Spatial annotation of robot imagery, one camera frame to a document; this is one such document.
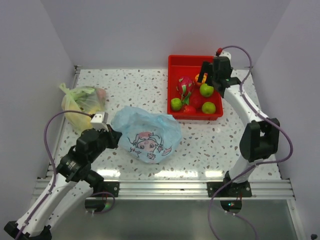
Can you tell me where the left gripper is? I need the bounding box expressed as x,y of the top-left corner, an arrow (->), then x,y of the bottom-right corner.
88,123 -> 122,162

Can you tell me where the orange persimmon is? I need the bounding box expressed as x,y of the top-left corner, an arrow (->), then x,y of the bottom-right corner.
193,73 -> 208,87

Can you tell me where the green apple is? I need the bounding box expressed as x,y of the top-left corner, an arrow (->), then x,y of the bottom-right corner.
199,83 -> 214,98

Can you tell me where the red dragon fruit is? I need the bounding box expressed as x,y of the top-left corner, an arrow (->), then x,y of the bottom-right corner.
176,76 -> 195,105

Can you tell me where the red pomegranate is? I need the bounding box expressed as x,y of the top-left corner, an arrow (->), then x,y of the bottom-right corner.
189,92 -> 205,110

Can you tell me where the green pear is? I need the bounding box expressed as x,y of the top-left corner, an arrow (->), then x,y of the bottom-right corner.
201,101 -> 216,115

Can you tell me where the red apple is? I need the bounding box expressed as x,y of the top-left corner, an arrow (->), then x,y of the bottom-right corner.
183,105 -> 197,115

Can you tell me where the green round fruit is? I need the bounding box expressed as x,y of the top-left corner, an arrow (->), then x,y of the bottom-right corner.
170,97 -> 183,112

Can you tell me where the blue cartoon plastic bag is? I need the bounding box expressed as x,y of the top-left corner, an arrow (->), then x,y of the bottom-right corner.
111,106 -> 182,164

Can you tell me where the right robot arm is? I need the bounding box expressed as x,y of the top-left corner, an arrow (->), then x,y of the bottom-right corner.
198,56 -> 280,198

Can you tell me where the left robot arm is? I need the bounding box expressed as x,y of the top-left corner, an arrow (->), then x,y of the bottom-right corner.
4,124 -> 122,240

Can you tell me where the green plastic fruit bag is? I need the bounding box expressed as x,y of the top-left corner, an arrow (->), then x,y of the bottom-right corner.
59,83 -> 107,134

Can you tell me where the red plastic tray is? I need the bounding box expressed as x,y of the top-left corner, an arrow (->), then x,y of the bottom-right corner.
167,55 -> 224,121

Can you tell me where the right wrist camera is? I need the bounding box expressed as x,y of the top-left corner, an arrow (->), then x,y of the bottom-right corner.
215,48 -> 232,60

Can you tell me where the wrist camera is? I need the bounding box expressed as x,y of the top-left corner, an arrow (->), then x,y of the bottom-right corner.
90,111 -> 109,132
215,48 -> 232,60

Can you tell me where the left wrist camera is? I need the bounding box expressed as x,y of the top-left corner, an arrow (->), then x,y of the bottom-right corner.
90,111 -> 109,132

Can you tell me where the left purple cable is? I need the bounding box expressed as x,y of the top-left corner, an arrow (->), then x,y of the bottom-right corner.
14,111 -> 95,240

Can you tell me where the aluminium front rail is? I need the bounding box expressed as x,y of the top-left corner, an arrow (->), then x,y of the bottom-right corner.
19,178 -> 301,201

